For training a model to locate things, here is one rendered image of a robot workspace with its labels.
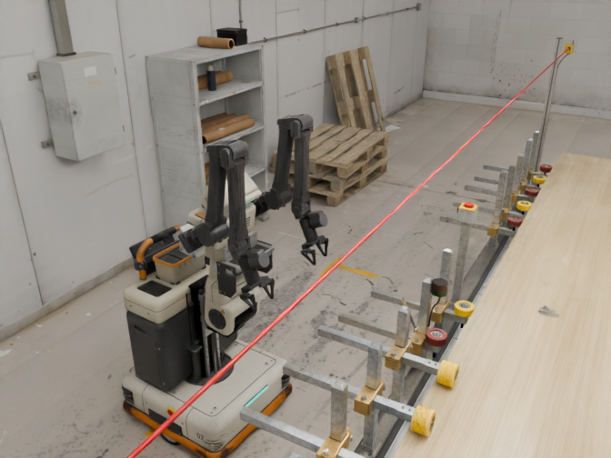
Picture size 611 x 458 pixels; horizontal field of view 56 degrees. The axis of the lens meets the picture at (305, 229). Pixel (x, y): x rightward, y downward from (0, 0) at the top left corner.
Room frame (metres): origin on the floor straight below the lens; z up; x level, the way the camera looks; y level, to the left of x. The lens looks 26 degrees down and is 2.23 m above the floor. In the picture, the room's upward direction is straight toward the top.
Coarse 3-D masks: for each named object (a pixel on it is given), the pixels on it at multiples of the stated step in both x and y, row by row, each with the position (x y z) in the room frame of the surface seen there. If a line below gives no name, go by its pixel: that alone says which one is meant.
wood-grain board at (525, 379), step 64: (576, 192) 3.31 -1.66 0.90; (512, 256) 2.47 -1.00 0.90; (576, 256) 2.47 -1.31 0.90; (512, 320) 1.94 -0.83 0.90; (576, 320) 1.94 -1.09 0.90; (512, 384) 1.55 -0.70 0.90; (576, 384) 1.55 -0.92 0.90; (448, 448) 1.27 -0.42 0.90; (512, 448) 1.27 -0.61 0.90; (576, 448) 1.27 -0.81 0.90
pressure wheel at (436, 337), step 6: (432, 330) 1.86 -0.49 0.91; (438, 330) 1.86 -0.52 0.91; (426, 336) 1.83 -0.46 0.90; (432, 336) 1.82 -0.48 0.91; (438, 336) 1.82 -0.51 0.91; (444, 336) 1.82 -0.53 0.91; (426, 342) 1.82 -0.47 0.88; (432, 342) 1.80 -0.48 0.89; (438, 342) 1.80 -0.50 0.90; (444, 342) 1.81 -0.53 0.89
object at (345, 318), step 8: (344, 320) 2.02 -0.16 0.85; (352, 320) 2.00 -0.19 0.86; (360, 320) 2.00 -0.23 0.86; (360, 328) 1.98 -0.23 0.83; (368, 328) 1.96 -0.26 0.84; (376, 328) 1.94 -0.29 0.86; (384, 328) 1.94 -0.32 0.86; (392, 328) 1.94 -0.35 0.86; (392, 336) 1.91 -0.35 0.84; (408, 336) 1.88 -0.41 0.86; (424, 344) 1.84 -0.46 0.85
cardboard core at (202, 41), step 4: (200, 36) 4.78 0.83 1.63; (204, 36) 4.77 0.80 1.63; (208, 36) 4.76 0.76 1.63; (200, 40) 4.75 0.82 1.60; (204, 40) 4.73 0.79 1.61; (208, 40) 4.71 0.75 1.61; (212, 40) 4.70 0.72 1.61; (216, 40) 4.68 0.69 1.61; (220, 40) 4.66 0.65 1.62; (224, 40) 4.65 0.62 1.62; (228, 40) 4.63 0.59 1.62; (232, 40) 4.67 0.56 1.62; (200, 44) 4.75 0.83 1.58; (204, 44) 4.73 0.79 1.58; (208, 44) 4.71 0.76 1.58; (212, 44) 4.69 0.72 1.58; (216, 44) 4.67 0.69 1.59; (220, 44) 4.65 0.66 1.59; (224, 44) 4.63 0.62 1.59; (228, 44) 4.62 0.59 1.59; (232, 44) 4.68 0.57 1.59; (224, 48) 4.66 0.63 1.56; (228, 48) 4.63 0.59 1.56; (232, 48) 4.66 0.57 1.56
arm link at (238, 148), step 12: (216, 144) 1.97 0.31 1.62; (228, 144) 1.95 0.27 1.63; (240, 144) 1.97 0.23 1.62; (216, 156) 1.97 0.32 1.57; (240, 156) 1.97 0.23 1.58; (216, 168) 1.99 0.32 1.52; (216, 180) 1.99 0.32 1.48; (216, 192) 2.00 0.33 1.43; (216, 204) 2.00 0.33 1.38; (216, 216) 2.01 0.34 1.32; (204, 228) 2.01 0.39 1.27; (228, 228) 2.07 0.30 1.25; (204, 240) 2.01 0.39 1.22; (216, 240) 2.00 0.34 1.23
